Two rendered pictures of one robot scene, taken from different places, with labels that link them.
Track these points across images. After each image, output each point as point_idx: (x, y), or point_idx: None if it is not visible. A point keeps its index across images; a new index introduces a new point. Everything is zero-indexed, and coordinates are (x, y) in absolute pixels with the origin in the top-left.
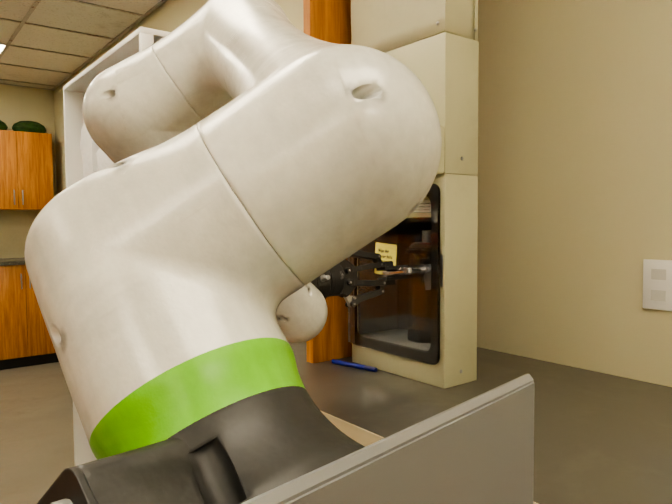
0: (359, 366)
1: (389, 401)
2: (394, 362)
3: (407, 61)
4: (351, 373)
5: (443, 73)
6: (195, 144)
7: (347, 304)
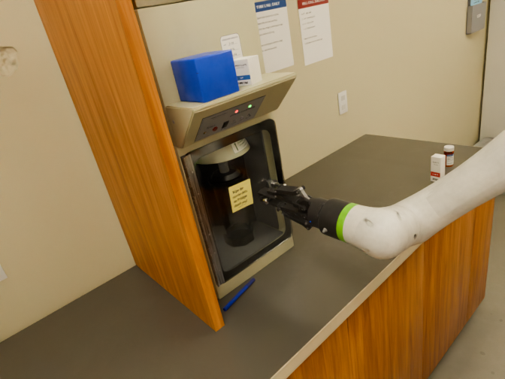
0: (245, 289)
1: (328, 263)
2: (258, 262)
3: (220, 13)
4: (259, 293)
5: (257, 28)
6: None
7: (311, 226)
